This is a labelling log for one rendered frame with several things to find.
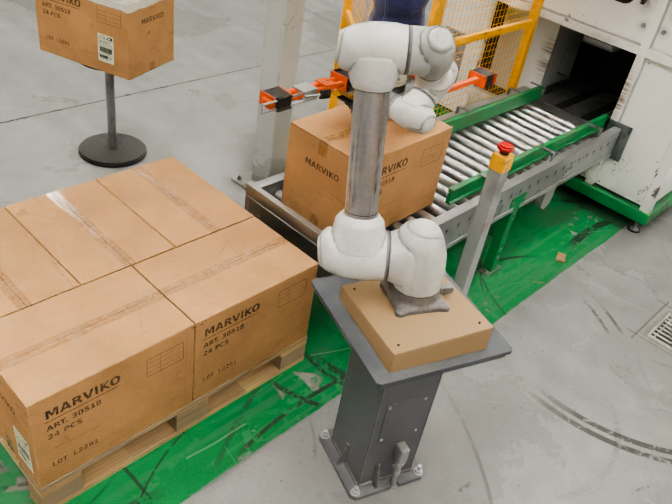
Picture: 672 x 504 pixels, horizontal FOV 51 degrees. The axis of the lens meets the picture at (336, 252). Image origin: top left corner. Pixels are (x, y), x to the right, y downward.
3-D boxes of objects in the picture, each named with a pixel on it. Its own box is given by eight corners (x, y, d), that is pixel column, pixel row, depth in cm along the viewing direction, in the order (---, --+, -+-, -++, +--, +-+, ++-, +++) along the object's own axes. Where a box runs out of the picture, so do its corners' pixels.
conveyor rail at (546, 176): (603, 153, 434) (614, 125, 422) (610, 156, 431) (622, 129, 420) (348, 293, 287) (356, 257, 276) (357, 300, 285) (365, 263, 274)
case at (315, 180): (369, 166, 346) (384, 91, 323) (432, 204, 326) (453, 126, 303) (280, 203, 308) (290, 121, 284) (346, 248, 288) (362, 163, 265)
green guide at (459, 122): (526, 92, 456) (530, 79, 451) (540, 98, 451) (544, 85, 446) (362, 154, 355) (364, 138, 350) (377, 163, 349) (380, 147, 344)
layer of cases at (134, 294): (172, 225, 352) (172, 155, 328) (306, 336, 301) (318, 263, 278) (-84, 320, 276) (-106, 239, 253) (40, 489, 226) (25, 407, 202)
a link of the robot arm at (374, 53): (385, 291, 212) (313, 285, 212) (383, 267, 227) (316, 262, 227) (416, 27, 180) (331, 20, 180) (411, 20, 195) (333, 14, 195)
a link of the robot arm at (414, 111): (392, 127, 253) (414, 99, 255) (425, 144, 246) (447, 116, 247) (384, 110, 244) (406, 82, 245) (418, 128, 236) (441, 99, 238)
